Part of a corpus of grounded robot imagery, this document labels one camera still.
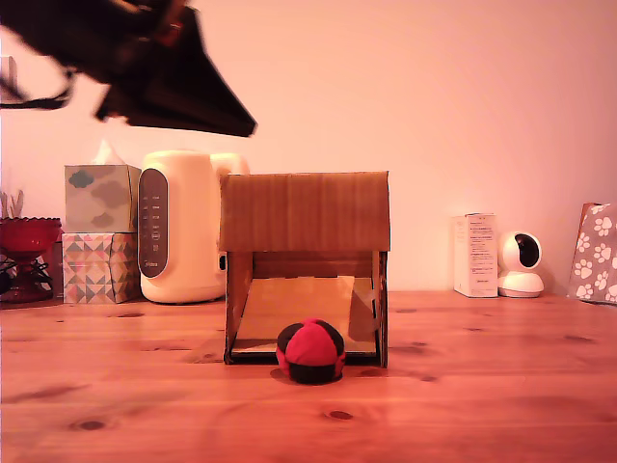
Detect white printed carton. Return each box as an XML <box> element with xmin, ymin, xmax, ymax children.
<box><xmin>451</xmin><ymin>212</ymin><xmax>499</xmax><ymax>299</ymax></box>

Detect white tissue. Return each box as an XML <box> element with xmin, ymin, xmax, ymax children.
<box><xmin>89</xmin><ymin>138</ymin><xmax>127</xmax><ymax>167</ymax></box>

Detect grey paw print bag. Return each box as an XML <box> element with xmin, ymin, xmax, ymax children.
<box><xmin>566</xmin><ymin>202</ymin><xmax>617</xmax><ymax>305</ymax></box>

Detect red glass pedestal bowl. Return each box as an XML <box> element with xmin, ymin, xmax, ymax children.
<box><xmin>0</xmin><ymin>216</ymin><xmax>63</xmax><ymax>304</ymax></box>

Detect thin black cable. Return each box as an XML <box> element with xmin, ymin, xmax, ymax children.
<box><xmin>0</xmin><ymin>67</ymin><xmax>76</xmax><ymax>111</ymax></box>

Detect red and black footbag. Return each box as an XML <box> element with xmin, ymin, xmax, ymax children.
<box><xmin>276</xmin><ymin>316</ymin><xmax>347</xmax><ymax>386</ymax></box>

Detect black tangled wire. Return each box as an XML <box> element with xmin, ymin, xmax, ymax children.
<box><xmin>0</xmin><ymin>258</ymin><xmax>54</xmax><ymax>293</ymax></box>

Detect white electric kettle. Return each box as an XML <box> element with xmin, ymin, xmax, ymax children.
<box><xmin>138</xmin><ymin>149</ymin><xmax>252</xmax><ymax>305</ymax></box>

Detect cardboard dice tower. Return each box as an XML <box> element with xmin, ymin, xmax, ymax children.
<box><xmin>216</xmin><ymin>171</ymin><xmax>391</xmax><ymax>369</ymax></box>

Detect small white round camera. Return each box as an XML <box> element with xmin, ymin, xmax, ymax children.
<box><xmin>496</xmin><ymin>231</ymin><xmax>546</xmax><ymax>298</ymax></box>

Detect dried plant stems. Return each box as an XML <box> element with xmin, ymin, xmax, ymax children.
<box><xmin>0</xmin><ymin>189</ymin><xmax>25</xmax><ymax>219</ymax></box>

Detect cloud print tissue box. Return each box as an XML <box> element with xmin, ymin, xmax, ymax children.
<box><xmin>63</xmin><ymin>163</ymin><xmax>142</xmax><ymax>234</ymax></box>

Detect geometric print tissue box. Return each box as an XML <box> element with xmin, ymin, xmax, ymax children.
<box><xmin>61</xmin><ymin>231</ymin><xmax>141</xmax><ymax>305</ymax></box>

